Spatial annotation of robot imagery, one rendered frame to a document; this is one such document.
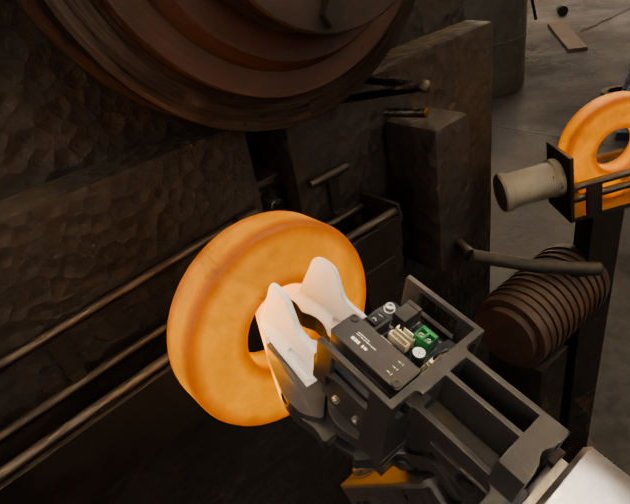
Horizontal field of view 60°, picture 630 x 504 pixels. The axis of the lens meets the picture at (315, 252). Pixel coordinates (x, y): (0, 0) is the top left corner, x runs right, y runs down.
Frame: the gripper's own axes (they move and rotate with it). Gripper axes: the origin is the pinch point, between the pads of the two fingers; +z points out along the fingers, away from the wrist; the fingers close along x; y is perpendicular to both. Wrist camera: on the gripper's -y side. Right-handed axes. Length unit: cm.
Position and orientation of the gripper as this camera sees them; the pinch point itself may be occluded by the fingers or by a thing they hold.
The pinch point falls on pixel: (271, 298)
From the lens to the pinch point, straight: 38.9
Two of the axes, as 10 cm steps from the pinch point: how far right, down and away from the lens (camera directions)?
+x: -7.5, 4.4, -4.9
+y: 0.3, -7.2, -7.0
